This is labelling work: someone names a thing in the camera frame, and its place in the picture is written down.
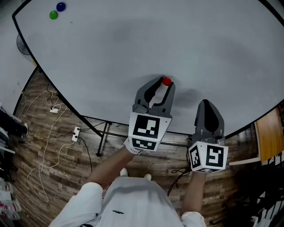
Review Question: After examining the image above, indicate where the large white table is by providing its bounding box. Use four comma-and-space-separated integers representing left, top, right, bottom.
12, 0, 284, 157

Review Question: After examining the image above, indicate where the thin white cable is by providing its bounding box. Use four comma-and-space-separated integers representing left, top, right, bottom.
17, 89, 62, 121

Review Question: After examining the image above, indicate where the person's left forearm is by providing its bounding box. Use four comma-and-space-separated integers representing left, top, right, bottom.
87, 145, 136, 192

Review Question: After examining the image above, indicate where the person's white garment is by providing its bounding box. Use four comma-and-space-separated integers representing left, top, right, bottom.
48, 176, 207, 227

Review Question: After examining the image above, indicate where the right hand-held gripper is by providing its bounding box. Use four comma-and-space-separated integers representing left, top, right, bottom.
187, 99, 229, 174

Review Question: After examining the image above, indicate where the person's right forearm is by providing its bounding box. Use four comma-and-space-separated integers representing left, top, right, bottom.
181, 170, 206, 217

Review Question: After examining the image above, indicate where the black standing fan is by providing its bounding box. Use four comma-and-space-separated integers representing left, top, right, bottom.
16, 33, 32, 56

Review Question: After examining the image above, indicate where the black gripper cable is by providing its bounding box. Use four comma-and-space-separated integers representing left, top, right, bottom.
167, 167, 192, 196

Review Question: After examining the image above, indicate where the long white power strip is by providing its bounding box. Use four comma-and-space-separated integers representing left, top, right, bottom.
71, 126, 81, 142

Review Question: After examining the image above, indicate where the pile of clear plastic packets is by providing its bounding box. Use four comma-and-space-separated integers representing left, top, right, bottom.
0, 176, 22, 222

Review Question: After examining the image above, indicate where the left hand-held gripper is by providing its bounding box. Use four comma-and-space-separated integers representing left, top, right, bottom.
123, 76, 176, 155

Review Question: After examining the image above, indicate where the long white cable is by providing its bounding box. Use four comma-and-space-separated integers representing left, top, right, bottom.
26, 103, 77, 203

